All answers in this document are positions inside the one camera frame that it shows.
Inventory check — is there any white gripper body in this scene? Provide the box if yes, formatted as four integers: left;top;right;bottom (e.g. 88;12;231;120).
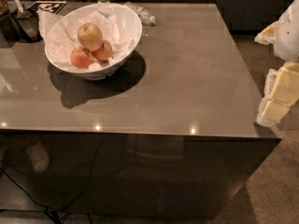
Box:
274;0;299;63

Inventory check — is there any yellow foam padded gripper finger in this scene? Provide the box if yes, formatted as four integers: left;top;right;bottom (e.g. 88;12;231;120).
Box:
256;62;299;127

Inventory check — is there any tan foam padded gripper finger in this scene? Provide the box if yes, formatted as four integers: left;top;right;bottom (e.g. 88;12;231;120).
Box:
254;21;278;45

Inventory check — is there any yellow-green apple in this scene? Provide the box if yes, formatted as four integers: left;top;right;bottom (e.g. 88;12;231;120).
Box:
78;22;104;51

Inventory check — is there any white bowl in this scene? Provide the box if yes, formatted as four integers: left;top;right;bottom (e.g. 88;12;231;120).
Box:
44;2;144;81

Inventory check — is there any red apple right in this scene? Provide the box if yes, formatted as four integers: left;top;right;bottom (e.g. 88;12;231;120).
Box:
93;40;113;63

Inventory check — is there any red apple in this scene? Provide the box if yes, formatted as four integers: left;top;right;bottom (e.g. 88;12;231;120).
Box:
70;47;94;69
93;40;113;63

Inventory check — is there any red apple left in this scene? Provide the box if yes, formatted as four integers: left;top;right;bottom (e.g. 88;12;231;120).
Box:
70;47;94;69

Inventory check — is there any clear plastic water bottle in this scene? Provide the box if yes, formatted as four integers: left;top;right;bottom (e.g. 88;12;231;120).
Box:
125;2;156;25

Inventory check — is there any white crumpled paper liner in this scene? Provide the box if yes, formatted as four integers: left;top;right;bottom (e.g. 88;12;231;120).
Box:
37;8;138;73

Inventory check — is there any black and white marker card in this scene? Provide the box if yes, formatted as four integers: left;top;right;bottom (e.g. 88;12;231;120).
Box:
29;1;66;14

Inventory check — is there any black dustpan with handle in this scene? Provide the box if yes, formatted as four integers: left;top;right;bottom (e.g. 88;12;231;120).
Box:
12;0;40;42

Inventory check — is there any black floor cable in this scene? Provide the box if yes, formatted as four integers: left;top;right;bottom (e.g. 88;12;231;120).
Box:
0;159;94;224

